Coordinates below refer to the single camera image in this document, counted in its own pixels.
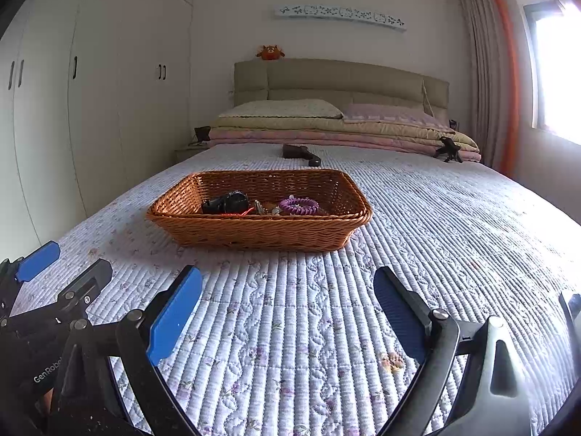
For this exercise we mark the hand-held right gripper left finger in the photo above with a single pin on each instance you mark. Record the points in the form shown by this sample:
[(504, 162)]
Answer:
[(177, 313)]

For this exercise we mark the brown wicker basket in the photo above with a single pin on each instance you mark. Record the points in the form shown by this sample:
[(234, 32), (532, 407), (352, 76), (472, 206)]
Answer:
[(254, 234)]

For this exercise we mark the white wardrobe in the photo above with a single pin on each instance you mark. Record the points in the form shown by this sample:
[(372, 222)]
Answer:
[(104, 100)]

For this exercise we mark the dark bedside object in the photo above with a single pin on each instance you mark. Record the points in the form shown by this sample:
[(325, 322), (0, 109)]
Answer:
[(202, 134)]

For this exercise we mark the black clip on blankets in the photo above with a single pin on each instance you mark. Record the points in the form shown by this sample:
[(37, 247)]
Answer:
[(448, 149)]

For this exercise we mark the folded beige quilt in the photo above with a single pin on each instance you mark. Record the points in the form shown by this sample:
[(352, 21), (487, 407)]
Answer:
[(317, 123)]

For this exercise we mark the window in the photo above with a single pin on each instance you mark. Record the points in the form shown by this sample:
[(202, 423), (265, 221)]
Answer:
[(558, 77)]

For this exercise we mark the white quilted bedspread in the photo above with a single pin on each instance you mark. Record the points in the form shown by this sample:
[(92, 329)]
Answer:
[(454, 236)]

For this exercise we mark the folded pink quilt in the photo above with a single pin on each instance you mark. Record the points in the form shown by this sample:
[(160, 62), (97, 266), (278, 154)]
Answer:
[(317, 138)]

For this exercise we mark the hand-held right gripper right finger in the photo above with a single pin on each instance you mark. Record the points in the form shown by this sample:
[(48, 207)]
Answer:
[(399, 313)]

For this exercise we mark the white decorative wall shelf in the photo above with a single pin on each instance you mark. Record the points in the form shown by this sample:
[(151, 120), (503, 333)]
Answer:
[(340, 12)]

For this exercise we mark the pink pillow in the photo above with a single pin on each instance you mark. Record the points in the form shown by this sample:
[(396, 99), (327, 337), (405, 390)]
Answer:
[(390, 113)]

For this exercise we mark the beige padded headboard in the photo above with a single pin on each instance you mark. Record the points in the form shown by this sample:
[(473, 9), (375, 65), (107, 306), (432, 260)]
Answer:
[(340, 77)]

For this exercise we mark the beige and orange curtain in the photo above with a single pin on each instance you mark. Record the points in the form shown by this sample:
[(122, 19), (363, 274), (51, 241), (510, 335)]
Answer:
[(488, 77)]

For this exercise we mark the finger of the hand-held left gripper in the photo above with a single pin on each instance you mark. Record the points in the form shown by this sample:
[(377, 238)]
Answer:
[(38, 261), (90, 279)]

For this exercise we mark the white nightstand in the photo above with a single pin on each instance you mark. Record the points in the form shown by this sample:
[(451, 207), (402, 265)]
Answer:
[(190, 152)]

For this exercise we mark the orange plush toy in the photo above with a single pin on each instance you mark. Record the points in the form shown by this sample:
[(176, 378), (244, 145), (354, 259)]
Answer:
[(270, 52)]

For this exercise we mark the black wristwatch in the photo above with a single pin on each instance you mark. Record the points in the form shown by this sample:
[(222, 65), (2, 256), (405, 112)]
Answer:
[(233, 200)]

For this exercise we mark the brown pouch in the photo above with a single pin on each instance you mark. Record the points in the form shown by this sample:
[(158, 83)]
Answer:
[(297, 151)]

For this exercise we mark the cream floral pillow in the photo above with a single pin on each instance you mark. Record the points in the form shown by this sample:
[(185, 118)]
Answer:
[(281, 109)]

